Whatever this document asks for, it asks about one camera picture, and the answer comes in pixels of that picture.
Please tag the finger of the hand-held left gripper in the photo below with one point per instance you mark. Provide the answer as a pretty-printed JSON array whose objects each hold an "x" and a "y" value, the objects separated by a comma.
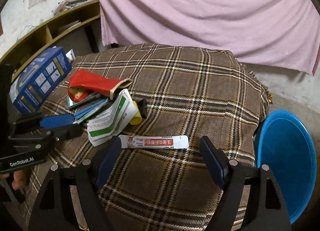
[
  {"x": 57, "y": 121},
  {"x": 70, "y": 131}
]

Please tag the blue printed cardboard box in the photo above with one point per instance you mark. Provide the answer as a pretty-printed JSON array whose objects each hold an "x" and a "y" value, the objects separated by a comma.
[{"x": 40, "y": 78}]

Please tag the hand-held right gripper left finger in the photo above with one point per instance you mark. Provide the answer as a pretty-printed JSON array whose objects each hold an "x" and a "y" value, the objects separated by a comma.
[{"x": 108, "y": 162}]

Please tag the dark green booklet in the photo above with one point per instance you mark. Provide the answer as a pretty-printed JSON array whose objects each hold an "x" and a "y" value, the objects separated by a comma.
[{"x": 80, "y": 102}]

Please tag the person's left hand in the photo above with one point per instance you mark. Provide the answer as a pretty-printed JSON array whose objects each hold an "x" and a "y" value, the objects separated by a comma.
[{"x": 18, "y": 180}]

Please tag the blue plastic basin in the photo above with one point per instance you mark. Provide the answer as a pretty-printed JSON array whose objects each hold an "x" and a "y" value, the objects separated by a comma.
[{"x": 285, "y": 158}]

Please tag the small white printed card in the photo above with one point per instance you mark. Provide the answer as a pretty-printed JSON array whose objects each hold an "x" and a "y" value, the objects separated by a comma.
[{"x": 71, "y": 55}]

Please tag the brown plaid blanket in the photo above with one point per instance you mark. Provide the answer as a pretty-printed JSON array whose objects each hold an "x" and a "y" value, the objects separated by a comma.
[{"x": 175, "y": 83}]

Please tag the pile of papers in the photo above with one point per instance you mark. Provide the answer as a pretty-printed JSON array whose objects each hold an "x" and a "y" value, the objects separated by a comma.
[{"x": 72, "y": 2}]

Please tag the white green folded paper packet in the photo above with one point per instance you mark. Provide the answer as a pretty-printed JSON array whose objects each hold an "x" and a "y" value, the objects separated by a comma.
[{"x": 110, "y": 121}]

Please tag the wooden shelf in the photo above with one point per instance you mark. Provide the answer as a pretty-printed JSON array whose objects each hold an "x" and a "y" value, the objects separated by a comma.
[{"x": 37, "y": 31}]

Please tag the pink hanging sheet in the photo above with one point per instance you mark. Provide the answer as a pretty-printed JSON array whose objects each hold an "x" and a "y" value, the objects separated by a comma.
[{"x": 200, "y": 8}]

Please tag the blue paper packet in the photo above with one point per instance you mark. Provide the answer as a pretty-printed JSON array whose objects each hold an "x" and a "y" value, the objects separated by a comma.
[{"x": 87, "y": 112}]

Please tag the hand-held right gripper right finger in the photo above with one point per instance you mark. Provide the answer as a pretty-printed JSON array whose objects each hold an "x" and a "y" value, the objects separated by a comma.
[{"x": 212, "y": 162}]

